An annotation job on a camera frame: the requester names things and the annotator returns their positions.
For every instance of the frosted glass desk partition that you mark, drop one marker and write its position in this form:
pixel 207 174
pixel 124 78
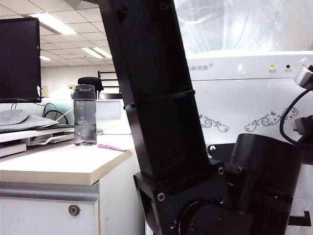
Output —
pixel 62 104

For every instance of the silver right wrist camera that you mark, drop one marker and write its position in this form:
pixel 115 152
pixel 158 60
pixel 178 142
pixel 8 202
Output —
pixel 304 77

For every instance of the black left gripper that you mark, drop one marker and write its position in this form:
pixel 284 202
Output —
pixel 297 221

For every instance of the beige cardboard box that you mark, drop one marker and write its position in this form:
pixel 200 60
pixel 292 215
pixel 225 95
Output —
pixel 44 91

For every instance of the black flat screen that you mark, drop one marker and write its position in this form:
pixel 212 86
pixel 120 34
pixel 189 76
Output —
pixel 110 96

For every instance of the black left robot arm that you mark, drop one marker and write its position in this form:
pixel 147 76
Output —
pixel 159 98

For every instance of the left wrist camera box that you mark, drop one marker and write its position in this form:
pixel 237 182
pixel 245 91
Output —
pixel 222 151

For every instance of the pink paper sheet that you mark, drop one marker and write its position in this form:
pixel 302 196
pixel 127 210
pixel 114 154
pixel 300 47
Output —
pixel 110 147

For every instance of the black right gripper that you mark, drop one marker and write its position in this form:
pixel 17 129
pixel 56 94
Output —
pixel 308 151

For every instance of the grey felt sleeve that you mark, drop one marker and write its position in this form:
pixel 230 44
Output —
pixel 24 121

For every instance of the white water dispenser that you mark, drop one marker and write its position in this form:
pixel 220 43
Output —
pixel 244 98

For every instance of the grey bottle with black lid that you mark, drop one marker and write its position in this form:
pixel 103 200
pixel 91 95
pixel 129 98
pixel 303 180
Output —
pixel 84 110

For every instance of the black computer monitor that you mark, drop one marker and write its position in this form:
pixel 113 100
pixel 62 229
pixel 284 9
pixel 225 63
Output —
pixel 19 61

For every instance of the black office chair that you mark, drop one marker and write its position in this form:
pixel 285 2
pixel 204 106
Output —
pixel 90 80

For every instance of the white monitor riser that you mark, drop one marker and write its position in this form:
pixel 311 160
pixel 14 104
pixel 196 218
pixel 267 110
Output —
pixel 14 137

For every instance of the small ceiling light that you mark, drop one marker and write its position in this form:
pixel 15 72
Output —
pixel 45 58

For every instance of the white desk partition panel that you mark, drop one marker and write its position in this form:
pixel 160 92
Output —
pixel 110 110

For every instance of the wide ceiling light panel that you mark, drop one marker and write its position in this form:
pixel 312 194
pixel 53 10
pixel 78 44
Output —
pixel 53 23

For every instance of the white drawer cabinet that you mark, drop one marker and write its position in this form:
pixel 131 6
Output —
pixel 36 220

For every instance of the plastic-wrapped water jug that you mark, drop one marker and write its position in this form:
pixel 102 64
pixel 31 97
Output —
pixel 232 24

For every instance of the small grey desk object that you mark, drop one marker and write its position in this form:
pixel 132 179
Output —
pixel 99 132

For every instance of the black USB plug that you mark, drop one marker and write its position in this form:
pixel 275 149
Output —
pixel 300 126

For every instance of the ceiling air vent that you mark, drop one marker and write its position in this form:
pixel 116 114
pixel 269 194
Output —
pixel 83 2

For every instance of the black shelf rack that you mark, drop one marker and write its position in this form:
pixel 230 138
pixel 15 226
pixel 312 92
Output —
pixel 107 72

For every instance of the round metal drawer lock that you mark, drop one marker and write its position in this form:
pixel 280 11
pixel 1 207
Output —
pixel 74 210

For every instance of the white wall socket plate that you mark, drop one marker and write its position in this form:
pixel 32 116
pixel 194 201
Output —
pixel 71 86

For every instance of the ceiling light strip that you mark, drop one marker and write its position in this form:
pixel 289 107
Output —
pixel 104 52
pixel 93 53

